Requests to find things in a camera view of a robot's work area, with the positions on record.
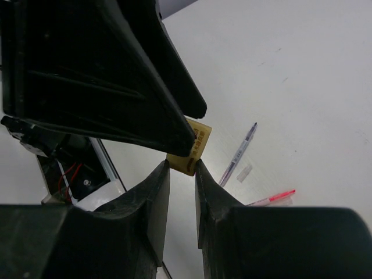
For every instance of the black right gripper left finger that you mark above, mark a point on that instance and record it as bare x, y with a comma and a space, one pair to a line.
123, 238

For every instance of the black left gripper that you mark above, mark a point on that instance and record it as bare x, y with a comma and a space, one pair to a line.
77, 67

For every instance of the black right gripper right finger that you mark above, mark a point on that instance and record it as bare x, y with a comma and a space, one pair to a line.
239, 241

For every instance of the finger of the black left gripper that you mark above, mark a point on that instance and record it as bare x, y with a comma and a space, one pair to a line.
145, 20

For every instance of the yellow eraser block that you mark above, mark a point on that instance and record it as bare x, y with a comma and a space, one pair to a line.
186, 165

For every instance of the pink red gel pen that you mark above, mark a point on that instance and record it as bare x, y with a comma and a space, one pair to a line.
273, 199

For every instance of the clear pen cap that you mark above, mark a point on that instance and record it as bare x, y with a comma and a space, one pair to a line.
244, 173

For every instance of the blue ballpoint pen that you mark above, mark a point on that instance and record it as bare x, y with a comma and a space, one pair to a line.
237, 157

